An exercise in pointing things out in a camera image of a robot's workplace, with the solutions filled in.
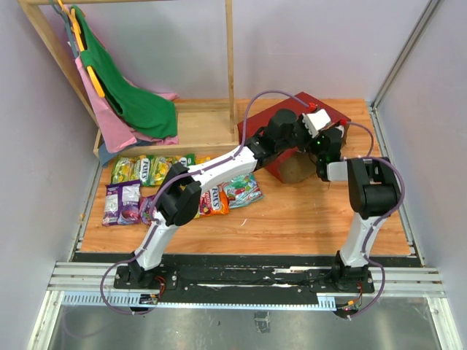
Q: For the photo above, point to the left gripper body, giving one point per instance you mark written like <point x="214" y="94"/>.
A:
<point x="301" y="135"/>

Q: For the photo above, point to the red brown paper bag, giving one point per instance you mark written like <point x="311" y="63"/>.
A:
<point x="269" y="134"/>

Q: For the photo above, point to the teal mint Fox's candy bag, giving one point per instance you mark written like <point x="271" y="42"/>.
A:
<point x="242" y="191"/>

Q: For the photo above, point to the yellow snack pack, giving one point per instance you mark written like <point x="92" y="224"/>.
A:
<point x="201" y="160"/>

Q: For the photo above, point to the orange Fox's candy bag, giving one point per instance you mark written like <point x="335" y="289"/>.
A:
<point x="213" y="202"/>

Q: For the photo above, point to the green Fox's candy bag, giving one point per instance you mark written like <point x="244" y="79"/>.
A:
<point x="160" y="166"/>
<point x="128" y="169"/>

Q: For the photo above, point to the purple Fox's candy bag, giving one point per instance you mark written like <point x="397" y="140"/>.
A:
<point x="144" y="209"/>

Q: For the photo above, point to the purple snack bag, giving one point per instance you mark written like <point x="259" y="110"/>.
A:
<point x="121" y="204"/>

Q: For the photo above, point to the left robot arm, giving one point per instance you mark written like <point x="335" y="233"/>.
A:
<point x="177" y="201"/>

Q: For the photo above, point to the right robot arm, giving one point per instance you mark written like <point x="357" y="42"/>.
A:
<point x="374" y="194"/>

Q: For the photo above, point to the wooden clothes rack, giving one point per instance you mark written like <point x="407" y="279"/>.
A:
<point x="206" y="127"/>

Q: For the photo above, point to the green shirt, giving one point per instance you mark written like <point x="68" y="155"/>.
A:
<point x="141" y="109"/>

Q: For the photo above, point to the pink shirt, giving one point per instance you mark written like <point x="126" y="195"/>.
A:
<point x="116" y="133"/>

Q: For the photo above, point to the blue grey cloth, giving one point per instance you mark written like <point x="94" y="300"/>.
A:
<point x="105" y="156"/>

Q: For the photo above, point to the yellow hanger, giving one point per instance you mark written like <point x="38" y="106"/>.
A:
<point x="86" y="61"/>

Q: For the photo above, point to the grey hanger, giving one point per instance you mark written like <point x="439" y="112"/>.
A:
<point x="72" y="26"/>

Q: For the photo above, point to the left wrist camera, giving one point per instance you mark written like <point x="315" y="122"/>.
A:
<point x="316" y="122"/>

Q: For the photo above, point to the aluminium frame post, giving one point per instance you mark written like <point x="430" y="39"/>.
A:
<point x="428" y="13"/>

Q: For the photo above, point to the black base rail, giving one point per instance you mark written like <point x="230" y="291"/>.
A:
<point x="246" y="280"/>

